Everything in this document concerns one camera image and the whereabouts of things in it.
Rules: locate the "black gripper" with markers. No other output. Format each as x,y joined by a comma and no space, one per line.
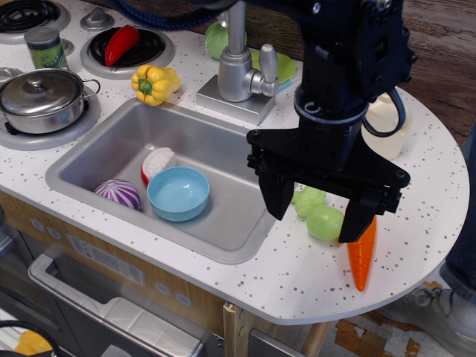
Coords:
329,154

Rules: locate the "cream detergent bottle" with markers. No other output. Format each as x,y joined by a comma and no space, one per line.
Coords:
383,117

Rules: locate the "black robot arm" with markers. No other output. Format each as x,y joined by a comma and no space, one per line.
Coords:
353,51

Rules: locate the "silver toy sink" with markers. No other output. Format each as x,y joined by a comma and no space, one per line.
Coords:
234,223

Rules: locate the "light green toy vegetable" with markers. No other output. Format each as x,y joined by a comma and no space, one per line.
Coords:
323,222

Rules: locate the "orange toy carrot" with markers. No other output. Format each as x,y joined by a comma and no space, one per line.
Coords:
360,255

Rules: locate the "silver toy faucet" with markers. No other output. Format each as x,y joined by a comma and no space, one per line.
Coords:
239,90

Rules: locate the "green plastic plate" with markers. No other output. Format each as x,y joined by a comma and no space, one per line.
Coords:
286,66

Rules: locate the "blue plastic bowl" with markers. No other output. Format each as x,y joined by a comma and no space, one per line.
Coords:
178,194

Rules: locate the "red white toy slice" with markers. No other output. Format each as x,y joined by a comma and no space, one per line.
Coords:
156,161

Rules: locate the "person's grey shoe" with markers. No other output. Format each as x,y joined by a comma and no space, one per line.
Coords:
442,314

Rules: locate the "green toy cabbage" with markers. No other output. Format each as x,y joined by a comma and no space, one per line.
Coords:
226,44

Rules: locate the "purple toy onion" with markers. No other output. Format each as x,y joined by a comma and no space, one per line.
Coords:
120,191

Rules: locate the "yellow toy bell pepper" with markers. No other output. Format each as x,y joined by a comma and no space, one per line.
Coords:
153,85

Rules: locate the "black stove burner right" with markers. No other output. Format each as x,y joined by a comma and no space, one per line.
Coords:
153,47

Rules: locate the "black stove burner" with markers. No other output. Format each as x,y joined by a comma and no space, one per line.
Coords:
18,17
153,47

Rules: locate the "red toy chili pepper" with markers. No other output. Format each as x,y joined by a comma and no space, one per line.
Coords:
121,41

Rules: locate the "grey stove knob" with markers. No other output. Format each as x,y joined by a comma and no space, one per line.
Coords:
97,20

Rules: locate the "silver pot with lid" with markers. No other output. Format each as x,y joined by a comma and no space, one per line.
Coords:
44,100

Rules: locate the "green toy pea can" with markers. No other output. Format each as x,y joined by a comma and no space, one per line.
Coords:
45,48

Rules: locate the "yellow object bottom left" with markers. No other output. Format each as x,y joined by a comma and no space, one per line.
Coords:
31,343

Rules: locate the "black stove burner left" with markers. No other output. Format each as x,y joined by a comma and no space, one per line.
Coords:
18,17

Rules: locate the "silver oven door handle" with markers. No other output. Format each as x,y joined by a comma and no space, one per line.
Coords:
118,323

